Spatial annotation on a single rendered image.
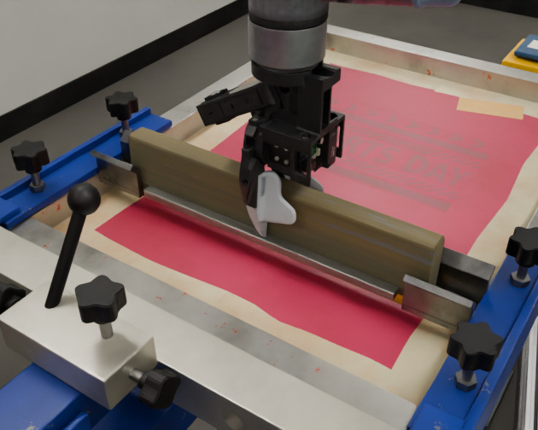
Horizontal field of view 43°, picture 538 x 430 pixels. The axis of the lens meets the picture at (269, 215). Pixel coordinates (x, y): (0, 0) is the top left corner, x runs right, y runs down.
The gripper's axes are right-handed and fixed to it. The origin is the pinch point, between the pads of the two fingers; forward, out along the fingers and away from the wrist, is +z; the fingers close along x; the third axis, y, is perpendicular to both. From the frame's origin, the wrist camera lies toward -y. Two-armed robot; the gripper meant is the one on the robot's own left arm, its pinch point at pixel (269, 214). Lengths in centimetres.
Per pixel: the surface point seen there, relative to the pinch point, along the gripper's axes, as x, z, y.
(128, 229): -6.4, 5.4, -17.1
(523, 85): 57, 3, 13
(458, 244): 13.8, 5.3, 18.8
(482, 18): 349, 101, -76
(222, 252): -3.5, 5.4, -4.4
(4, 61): 105, 69, -200
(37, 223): -14.7, 1.9, -23.5
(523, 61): 73, 5, 9
